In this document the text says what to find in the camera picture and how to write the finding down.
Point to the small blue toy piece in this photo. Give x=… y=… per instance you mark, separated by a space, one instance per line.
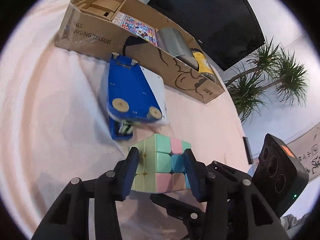
x=120 y=130

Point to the brown cardboard box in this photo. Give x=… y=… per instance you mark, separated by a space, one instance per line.
x=88 y=28

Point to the pink tablecloth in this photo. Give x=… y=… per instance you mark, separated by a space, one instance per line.
x=53 y=128

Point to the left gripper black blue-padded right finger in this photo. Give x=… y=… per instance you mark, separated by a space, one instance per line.
x=235 y=208

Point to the calligraphy scroll sign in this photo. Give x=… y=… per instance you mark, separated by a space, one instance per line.
x=305 y=146

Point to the black remote control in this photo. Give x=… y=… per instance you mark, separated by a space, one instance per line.
x=248 y=150

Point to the green potted palm plant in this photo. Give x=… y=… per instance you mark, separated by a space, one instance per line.
x=269 y=67

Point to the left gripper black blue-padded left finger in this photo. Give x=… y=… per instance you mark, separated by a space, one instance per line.
x=68 y=217

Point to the blue toy skateboard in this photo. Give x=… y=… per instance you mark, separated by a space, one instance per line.
x=129 y=95

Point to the pastel rubik's cube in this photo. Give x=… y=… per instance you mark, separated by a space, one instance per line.
x=161 y=166

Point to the yellow labelled jar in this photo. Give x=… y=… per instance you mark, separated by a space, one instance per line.
x=204 y=67

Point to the white rectangular plastic case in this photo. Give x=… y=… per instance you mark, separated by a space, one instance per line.
x=157 y=86

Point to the colourful cartoon card box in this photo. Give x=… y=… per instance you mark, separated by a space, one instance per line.
x=136 y=27

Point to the black flat screen television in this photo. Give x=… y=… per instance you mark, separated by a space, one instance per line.
x=226 y=30

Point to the grey cylindrical can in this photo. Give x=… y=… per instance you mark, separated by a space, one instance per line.
x=171 y=41

